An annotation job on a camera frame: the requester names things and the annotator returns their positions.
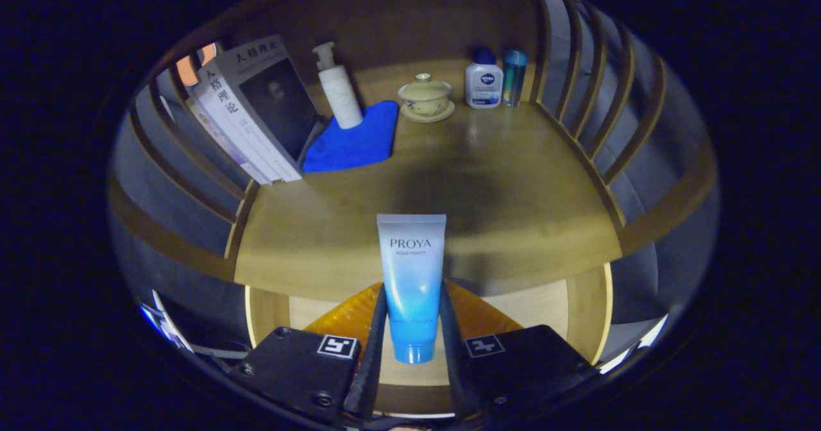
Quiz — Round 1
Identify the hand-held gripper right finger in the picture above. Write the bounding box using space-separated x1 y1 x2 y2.
438 280 594 419

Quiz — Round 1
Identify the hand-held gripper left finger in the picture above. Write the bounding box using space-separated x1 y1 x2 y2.
228 282 389 427

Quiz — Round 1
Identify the blue and white tube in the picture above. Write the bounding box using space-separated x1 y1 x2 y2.
377 214 447 365

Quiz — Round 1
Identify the wooden drawer with black knob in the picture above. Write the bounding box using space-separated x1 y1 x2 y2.
245 263 614 418

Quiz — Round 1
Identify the wooden countertop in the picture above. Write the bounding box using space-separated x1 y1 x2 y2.
234 59 623 303

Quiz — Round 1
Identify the wooden cabinet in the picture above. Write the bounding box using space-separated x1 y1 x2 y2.
108 0 719 368

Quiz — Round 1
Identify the blue cloth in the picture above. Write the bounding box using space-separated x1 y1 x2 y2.
303 101 400 174

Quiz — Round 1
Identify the thin white book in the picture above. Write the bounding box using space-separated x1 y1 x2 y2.
192 88 283 184

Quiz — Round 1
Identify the beige lidded tea cup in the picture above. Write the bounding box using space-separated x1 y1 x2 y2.
397 73 456 123

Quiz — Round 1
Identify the white pump bottle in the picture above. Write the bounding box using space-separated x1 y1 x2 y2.
312 42 364 130

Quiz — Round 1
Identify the pale purple book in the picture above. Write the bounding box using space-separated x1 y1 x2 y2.
186 97 270 186

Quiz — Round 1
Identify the white lotion bottle blue cap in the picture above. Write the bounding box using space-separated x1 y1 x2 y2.
465 47 504 110

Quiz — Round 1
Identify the white book with dark cover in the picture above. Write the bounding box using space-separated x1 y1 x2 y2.
198 34 325 182

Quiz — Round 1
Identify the teal bottle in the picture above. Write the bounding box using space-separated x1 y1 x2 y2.
502 49 528 108

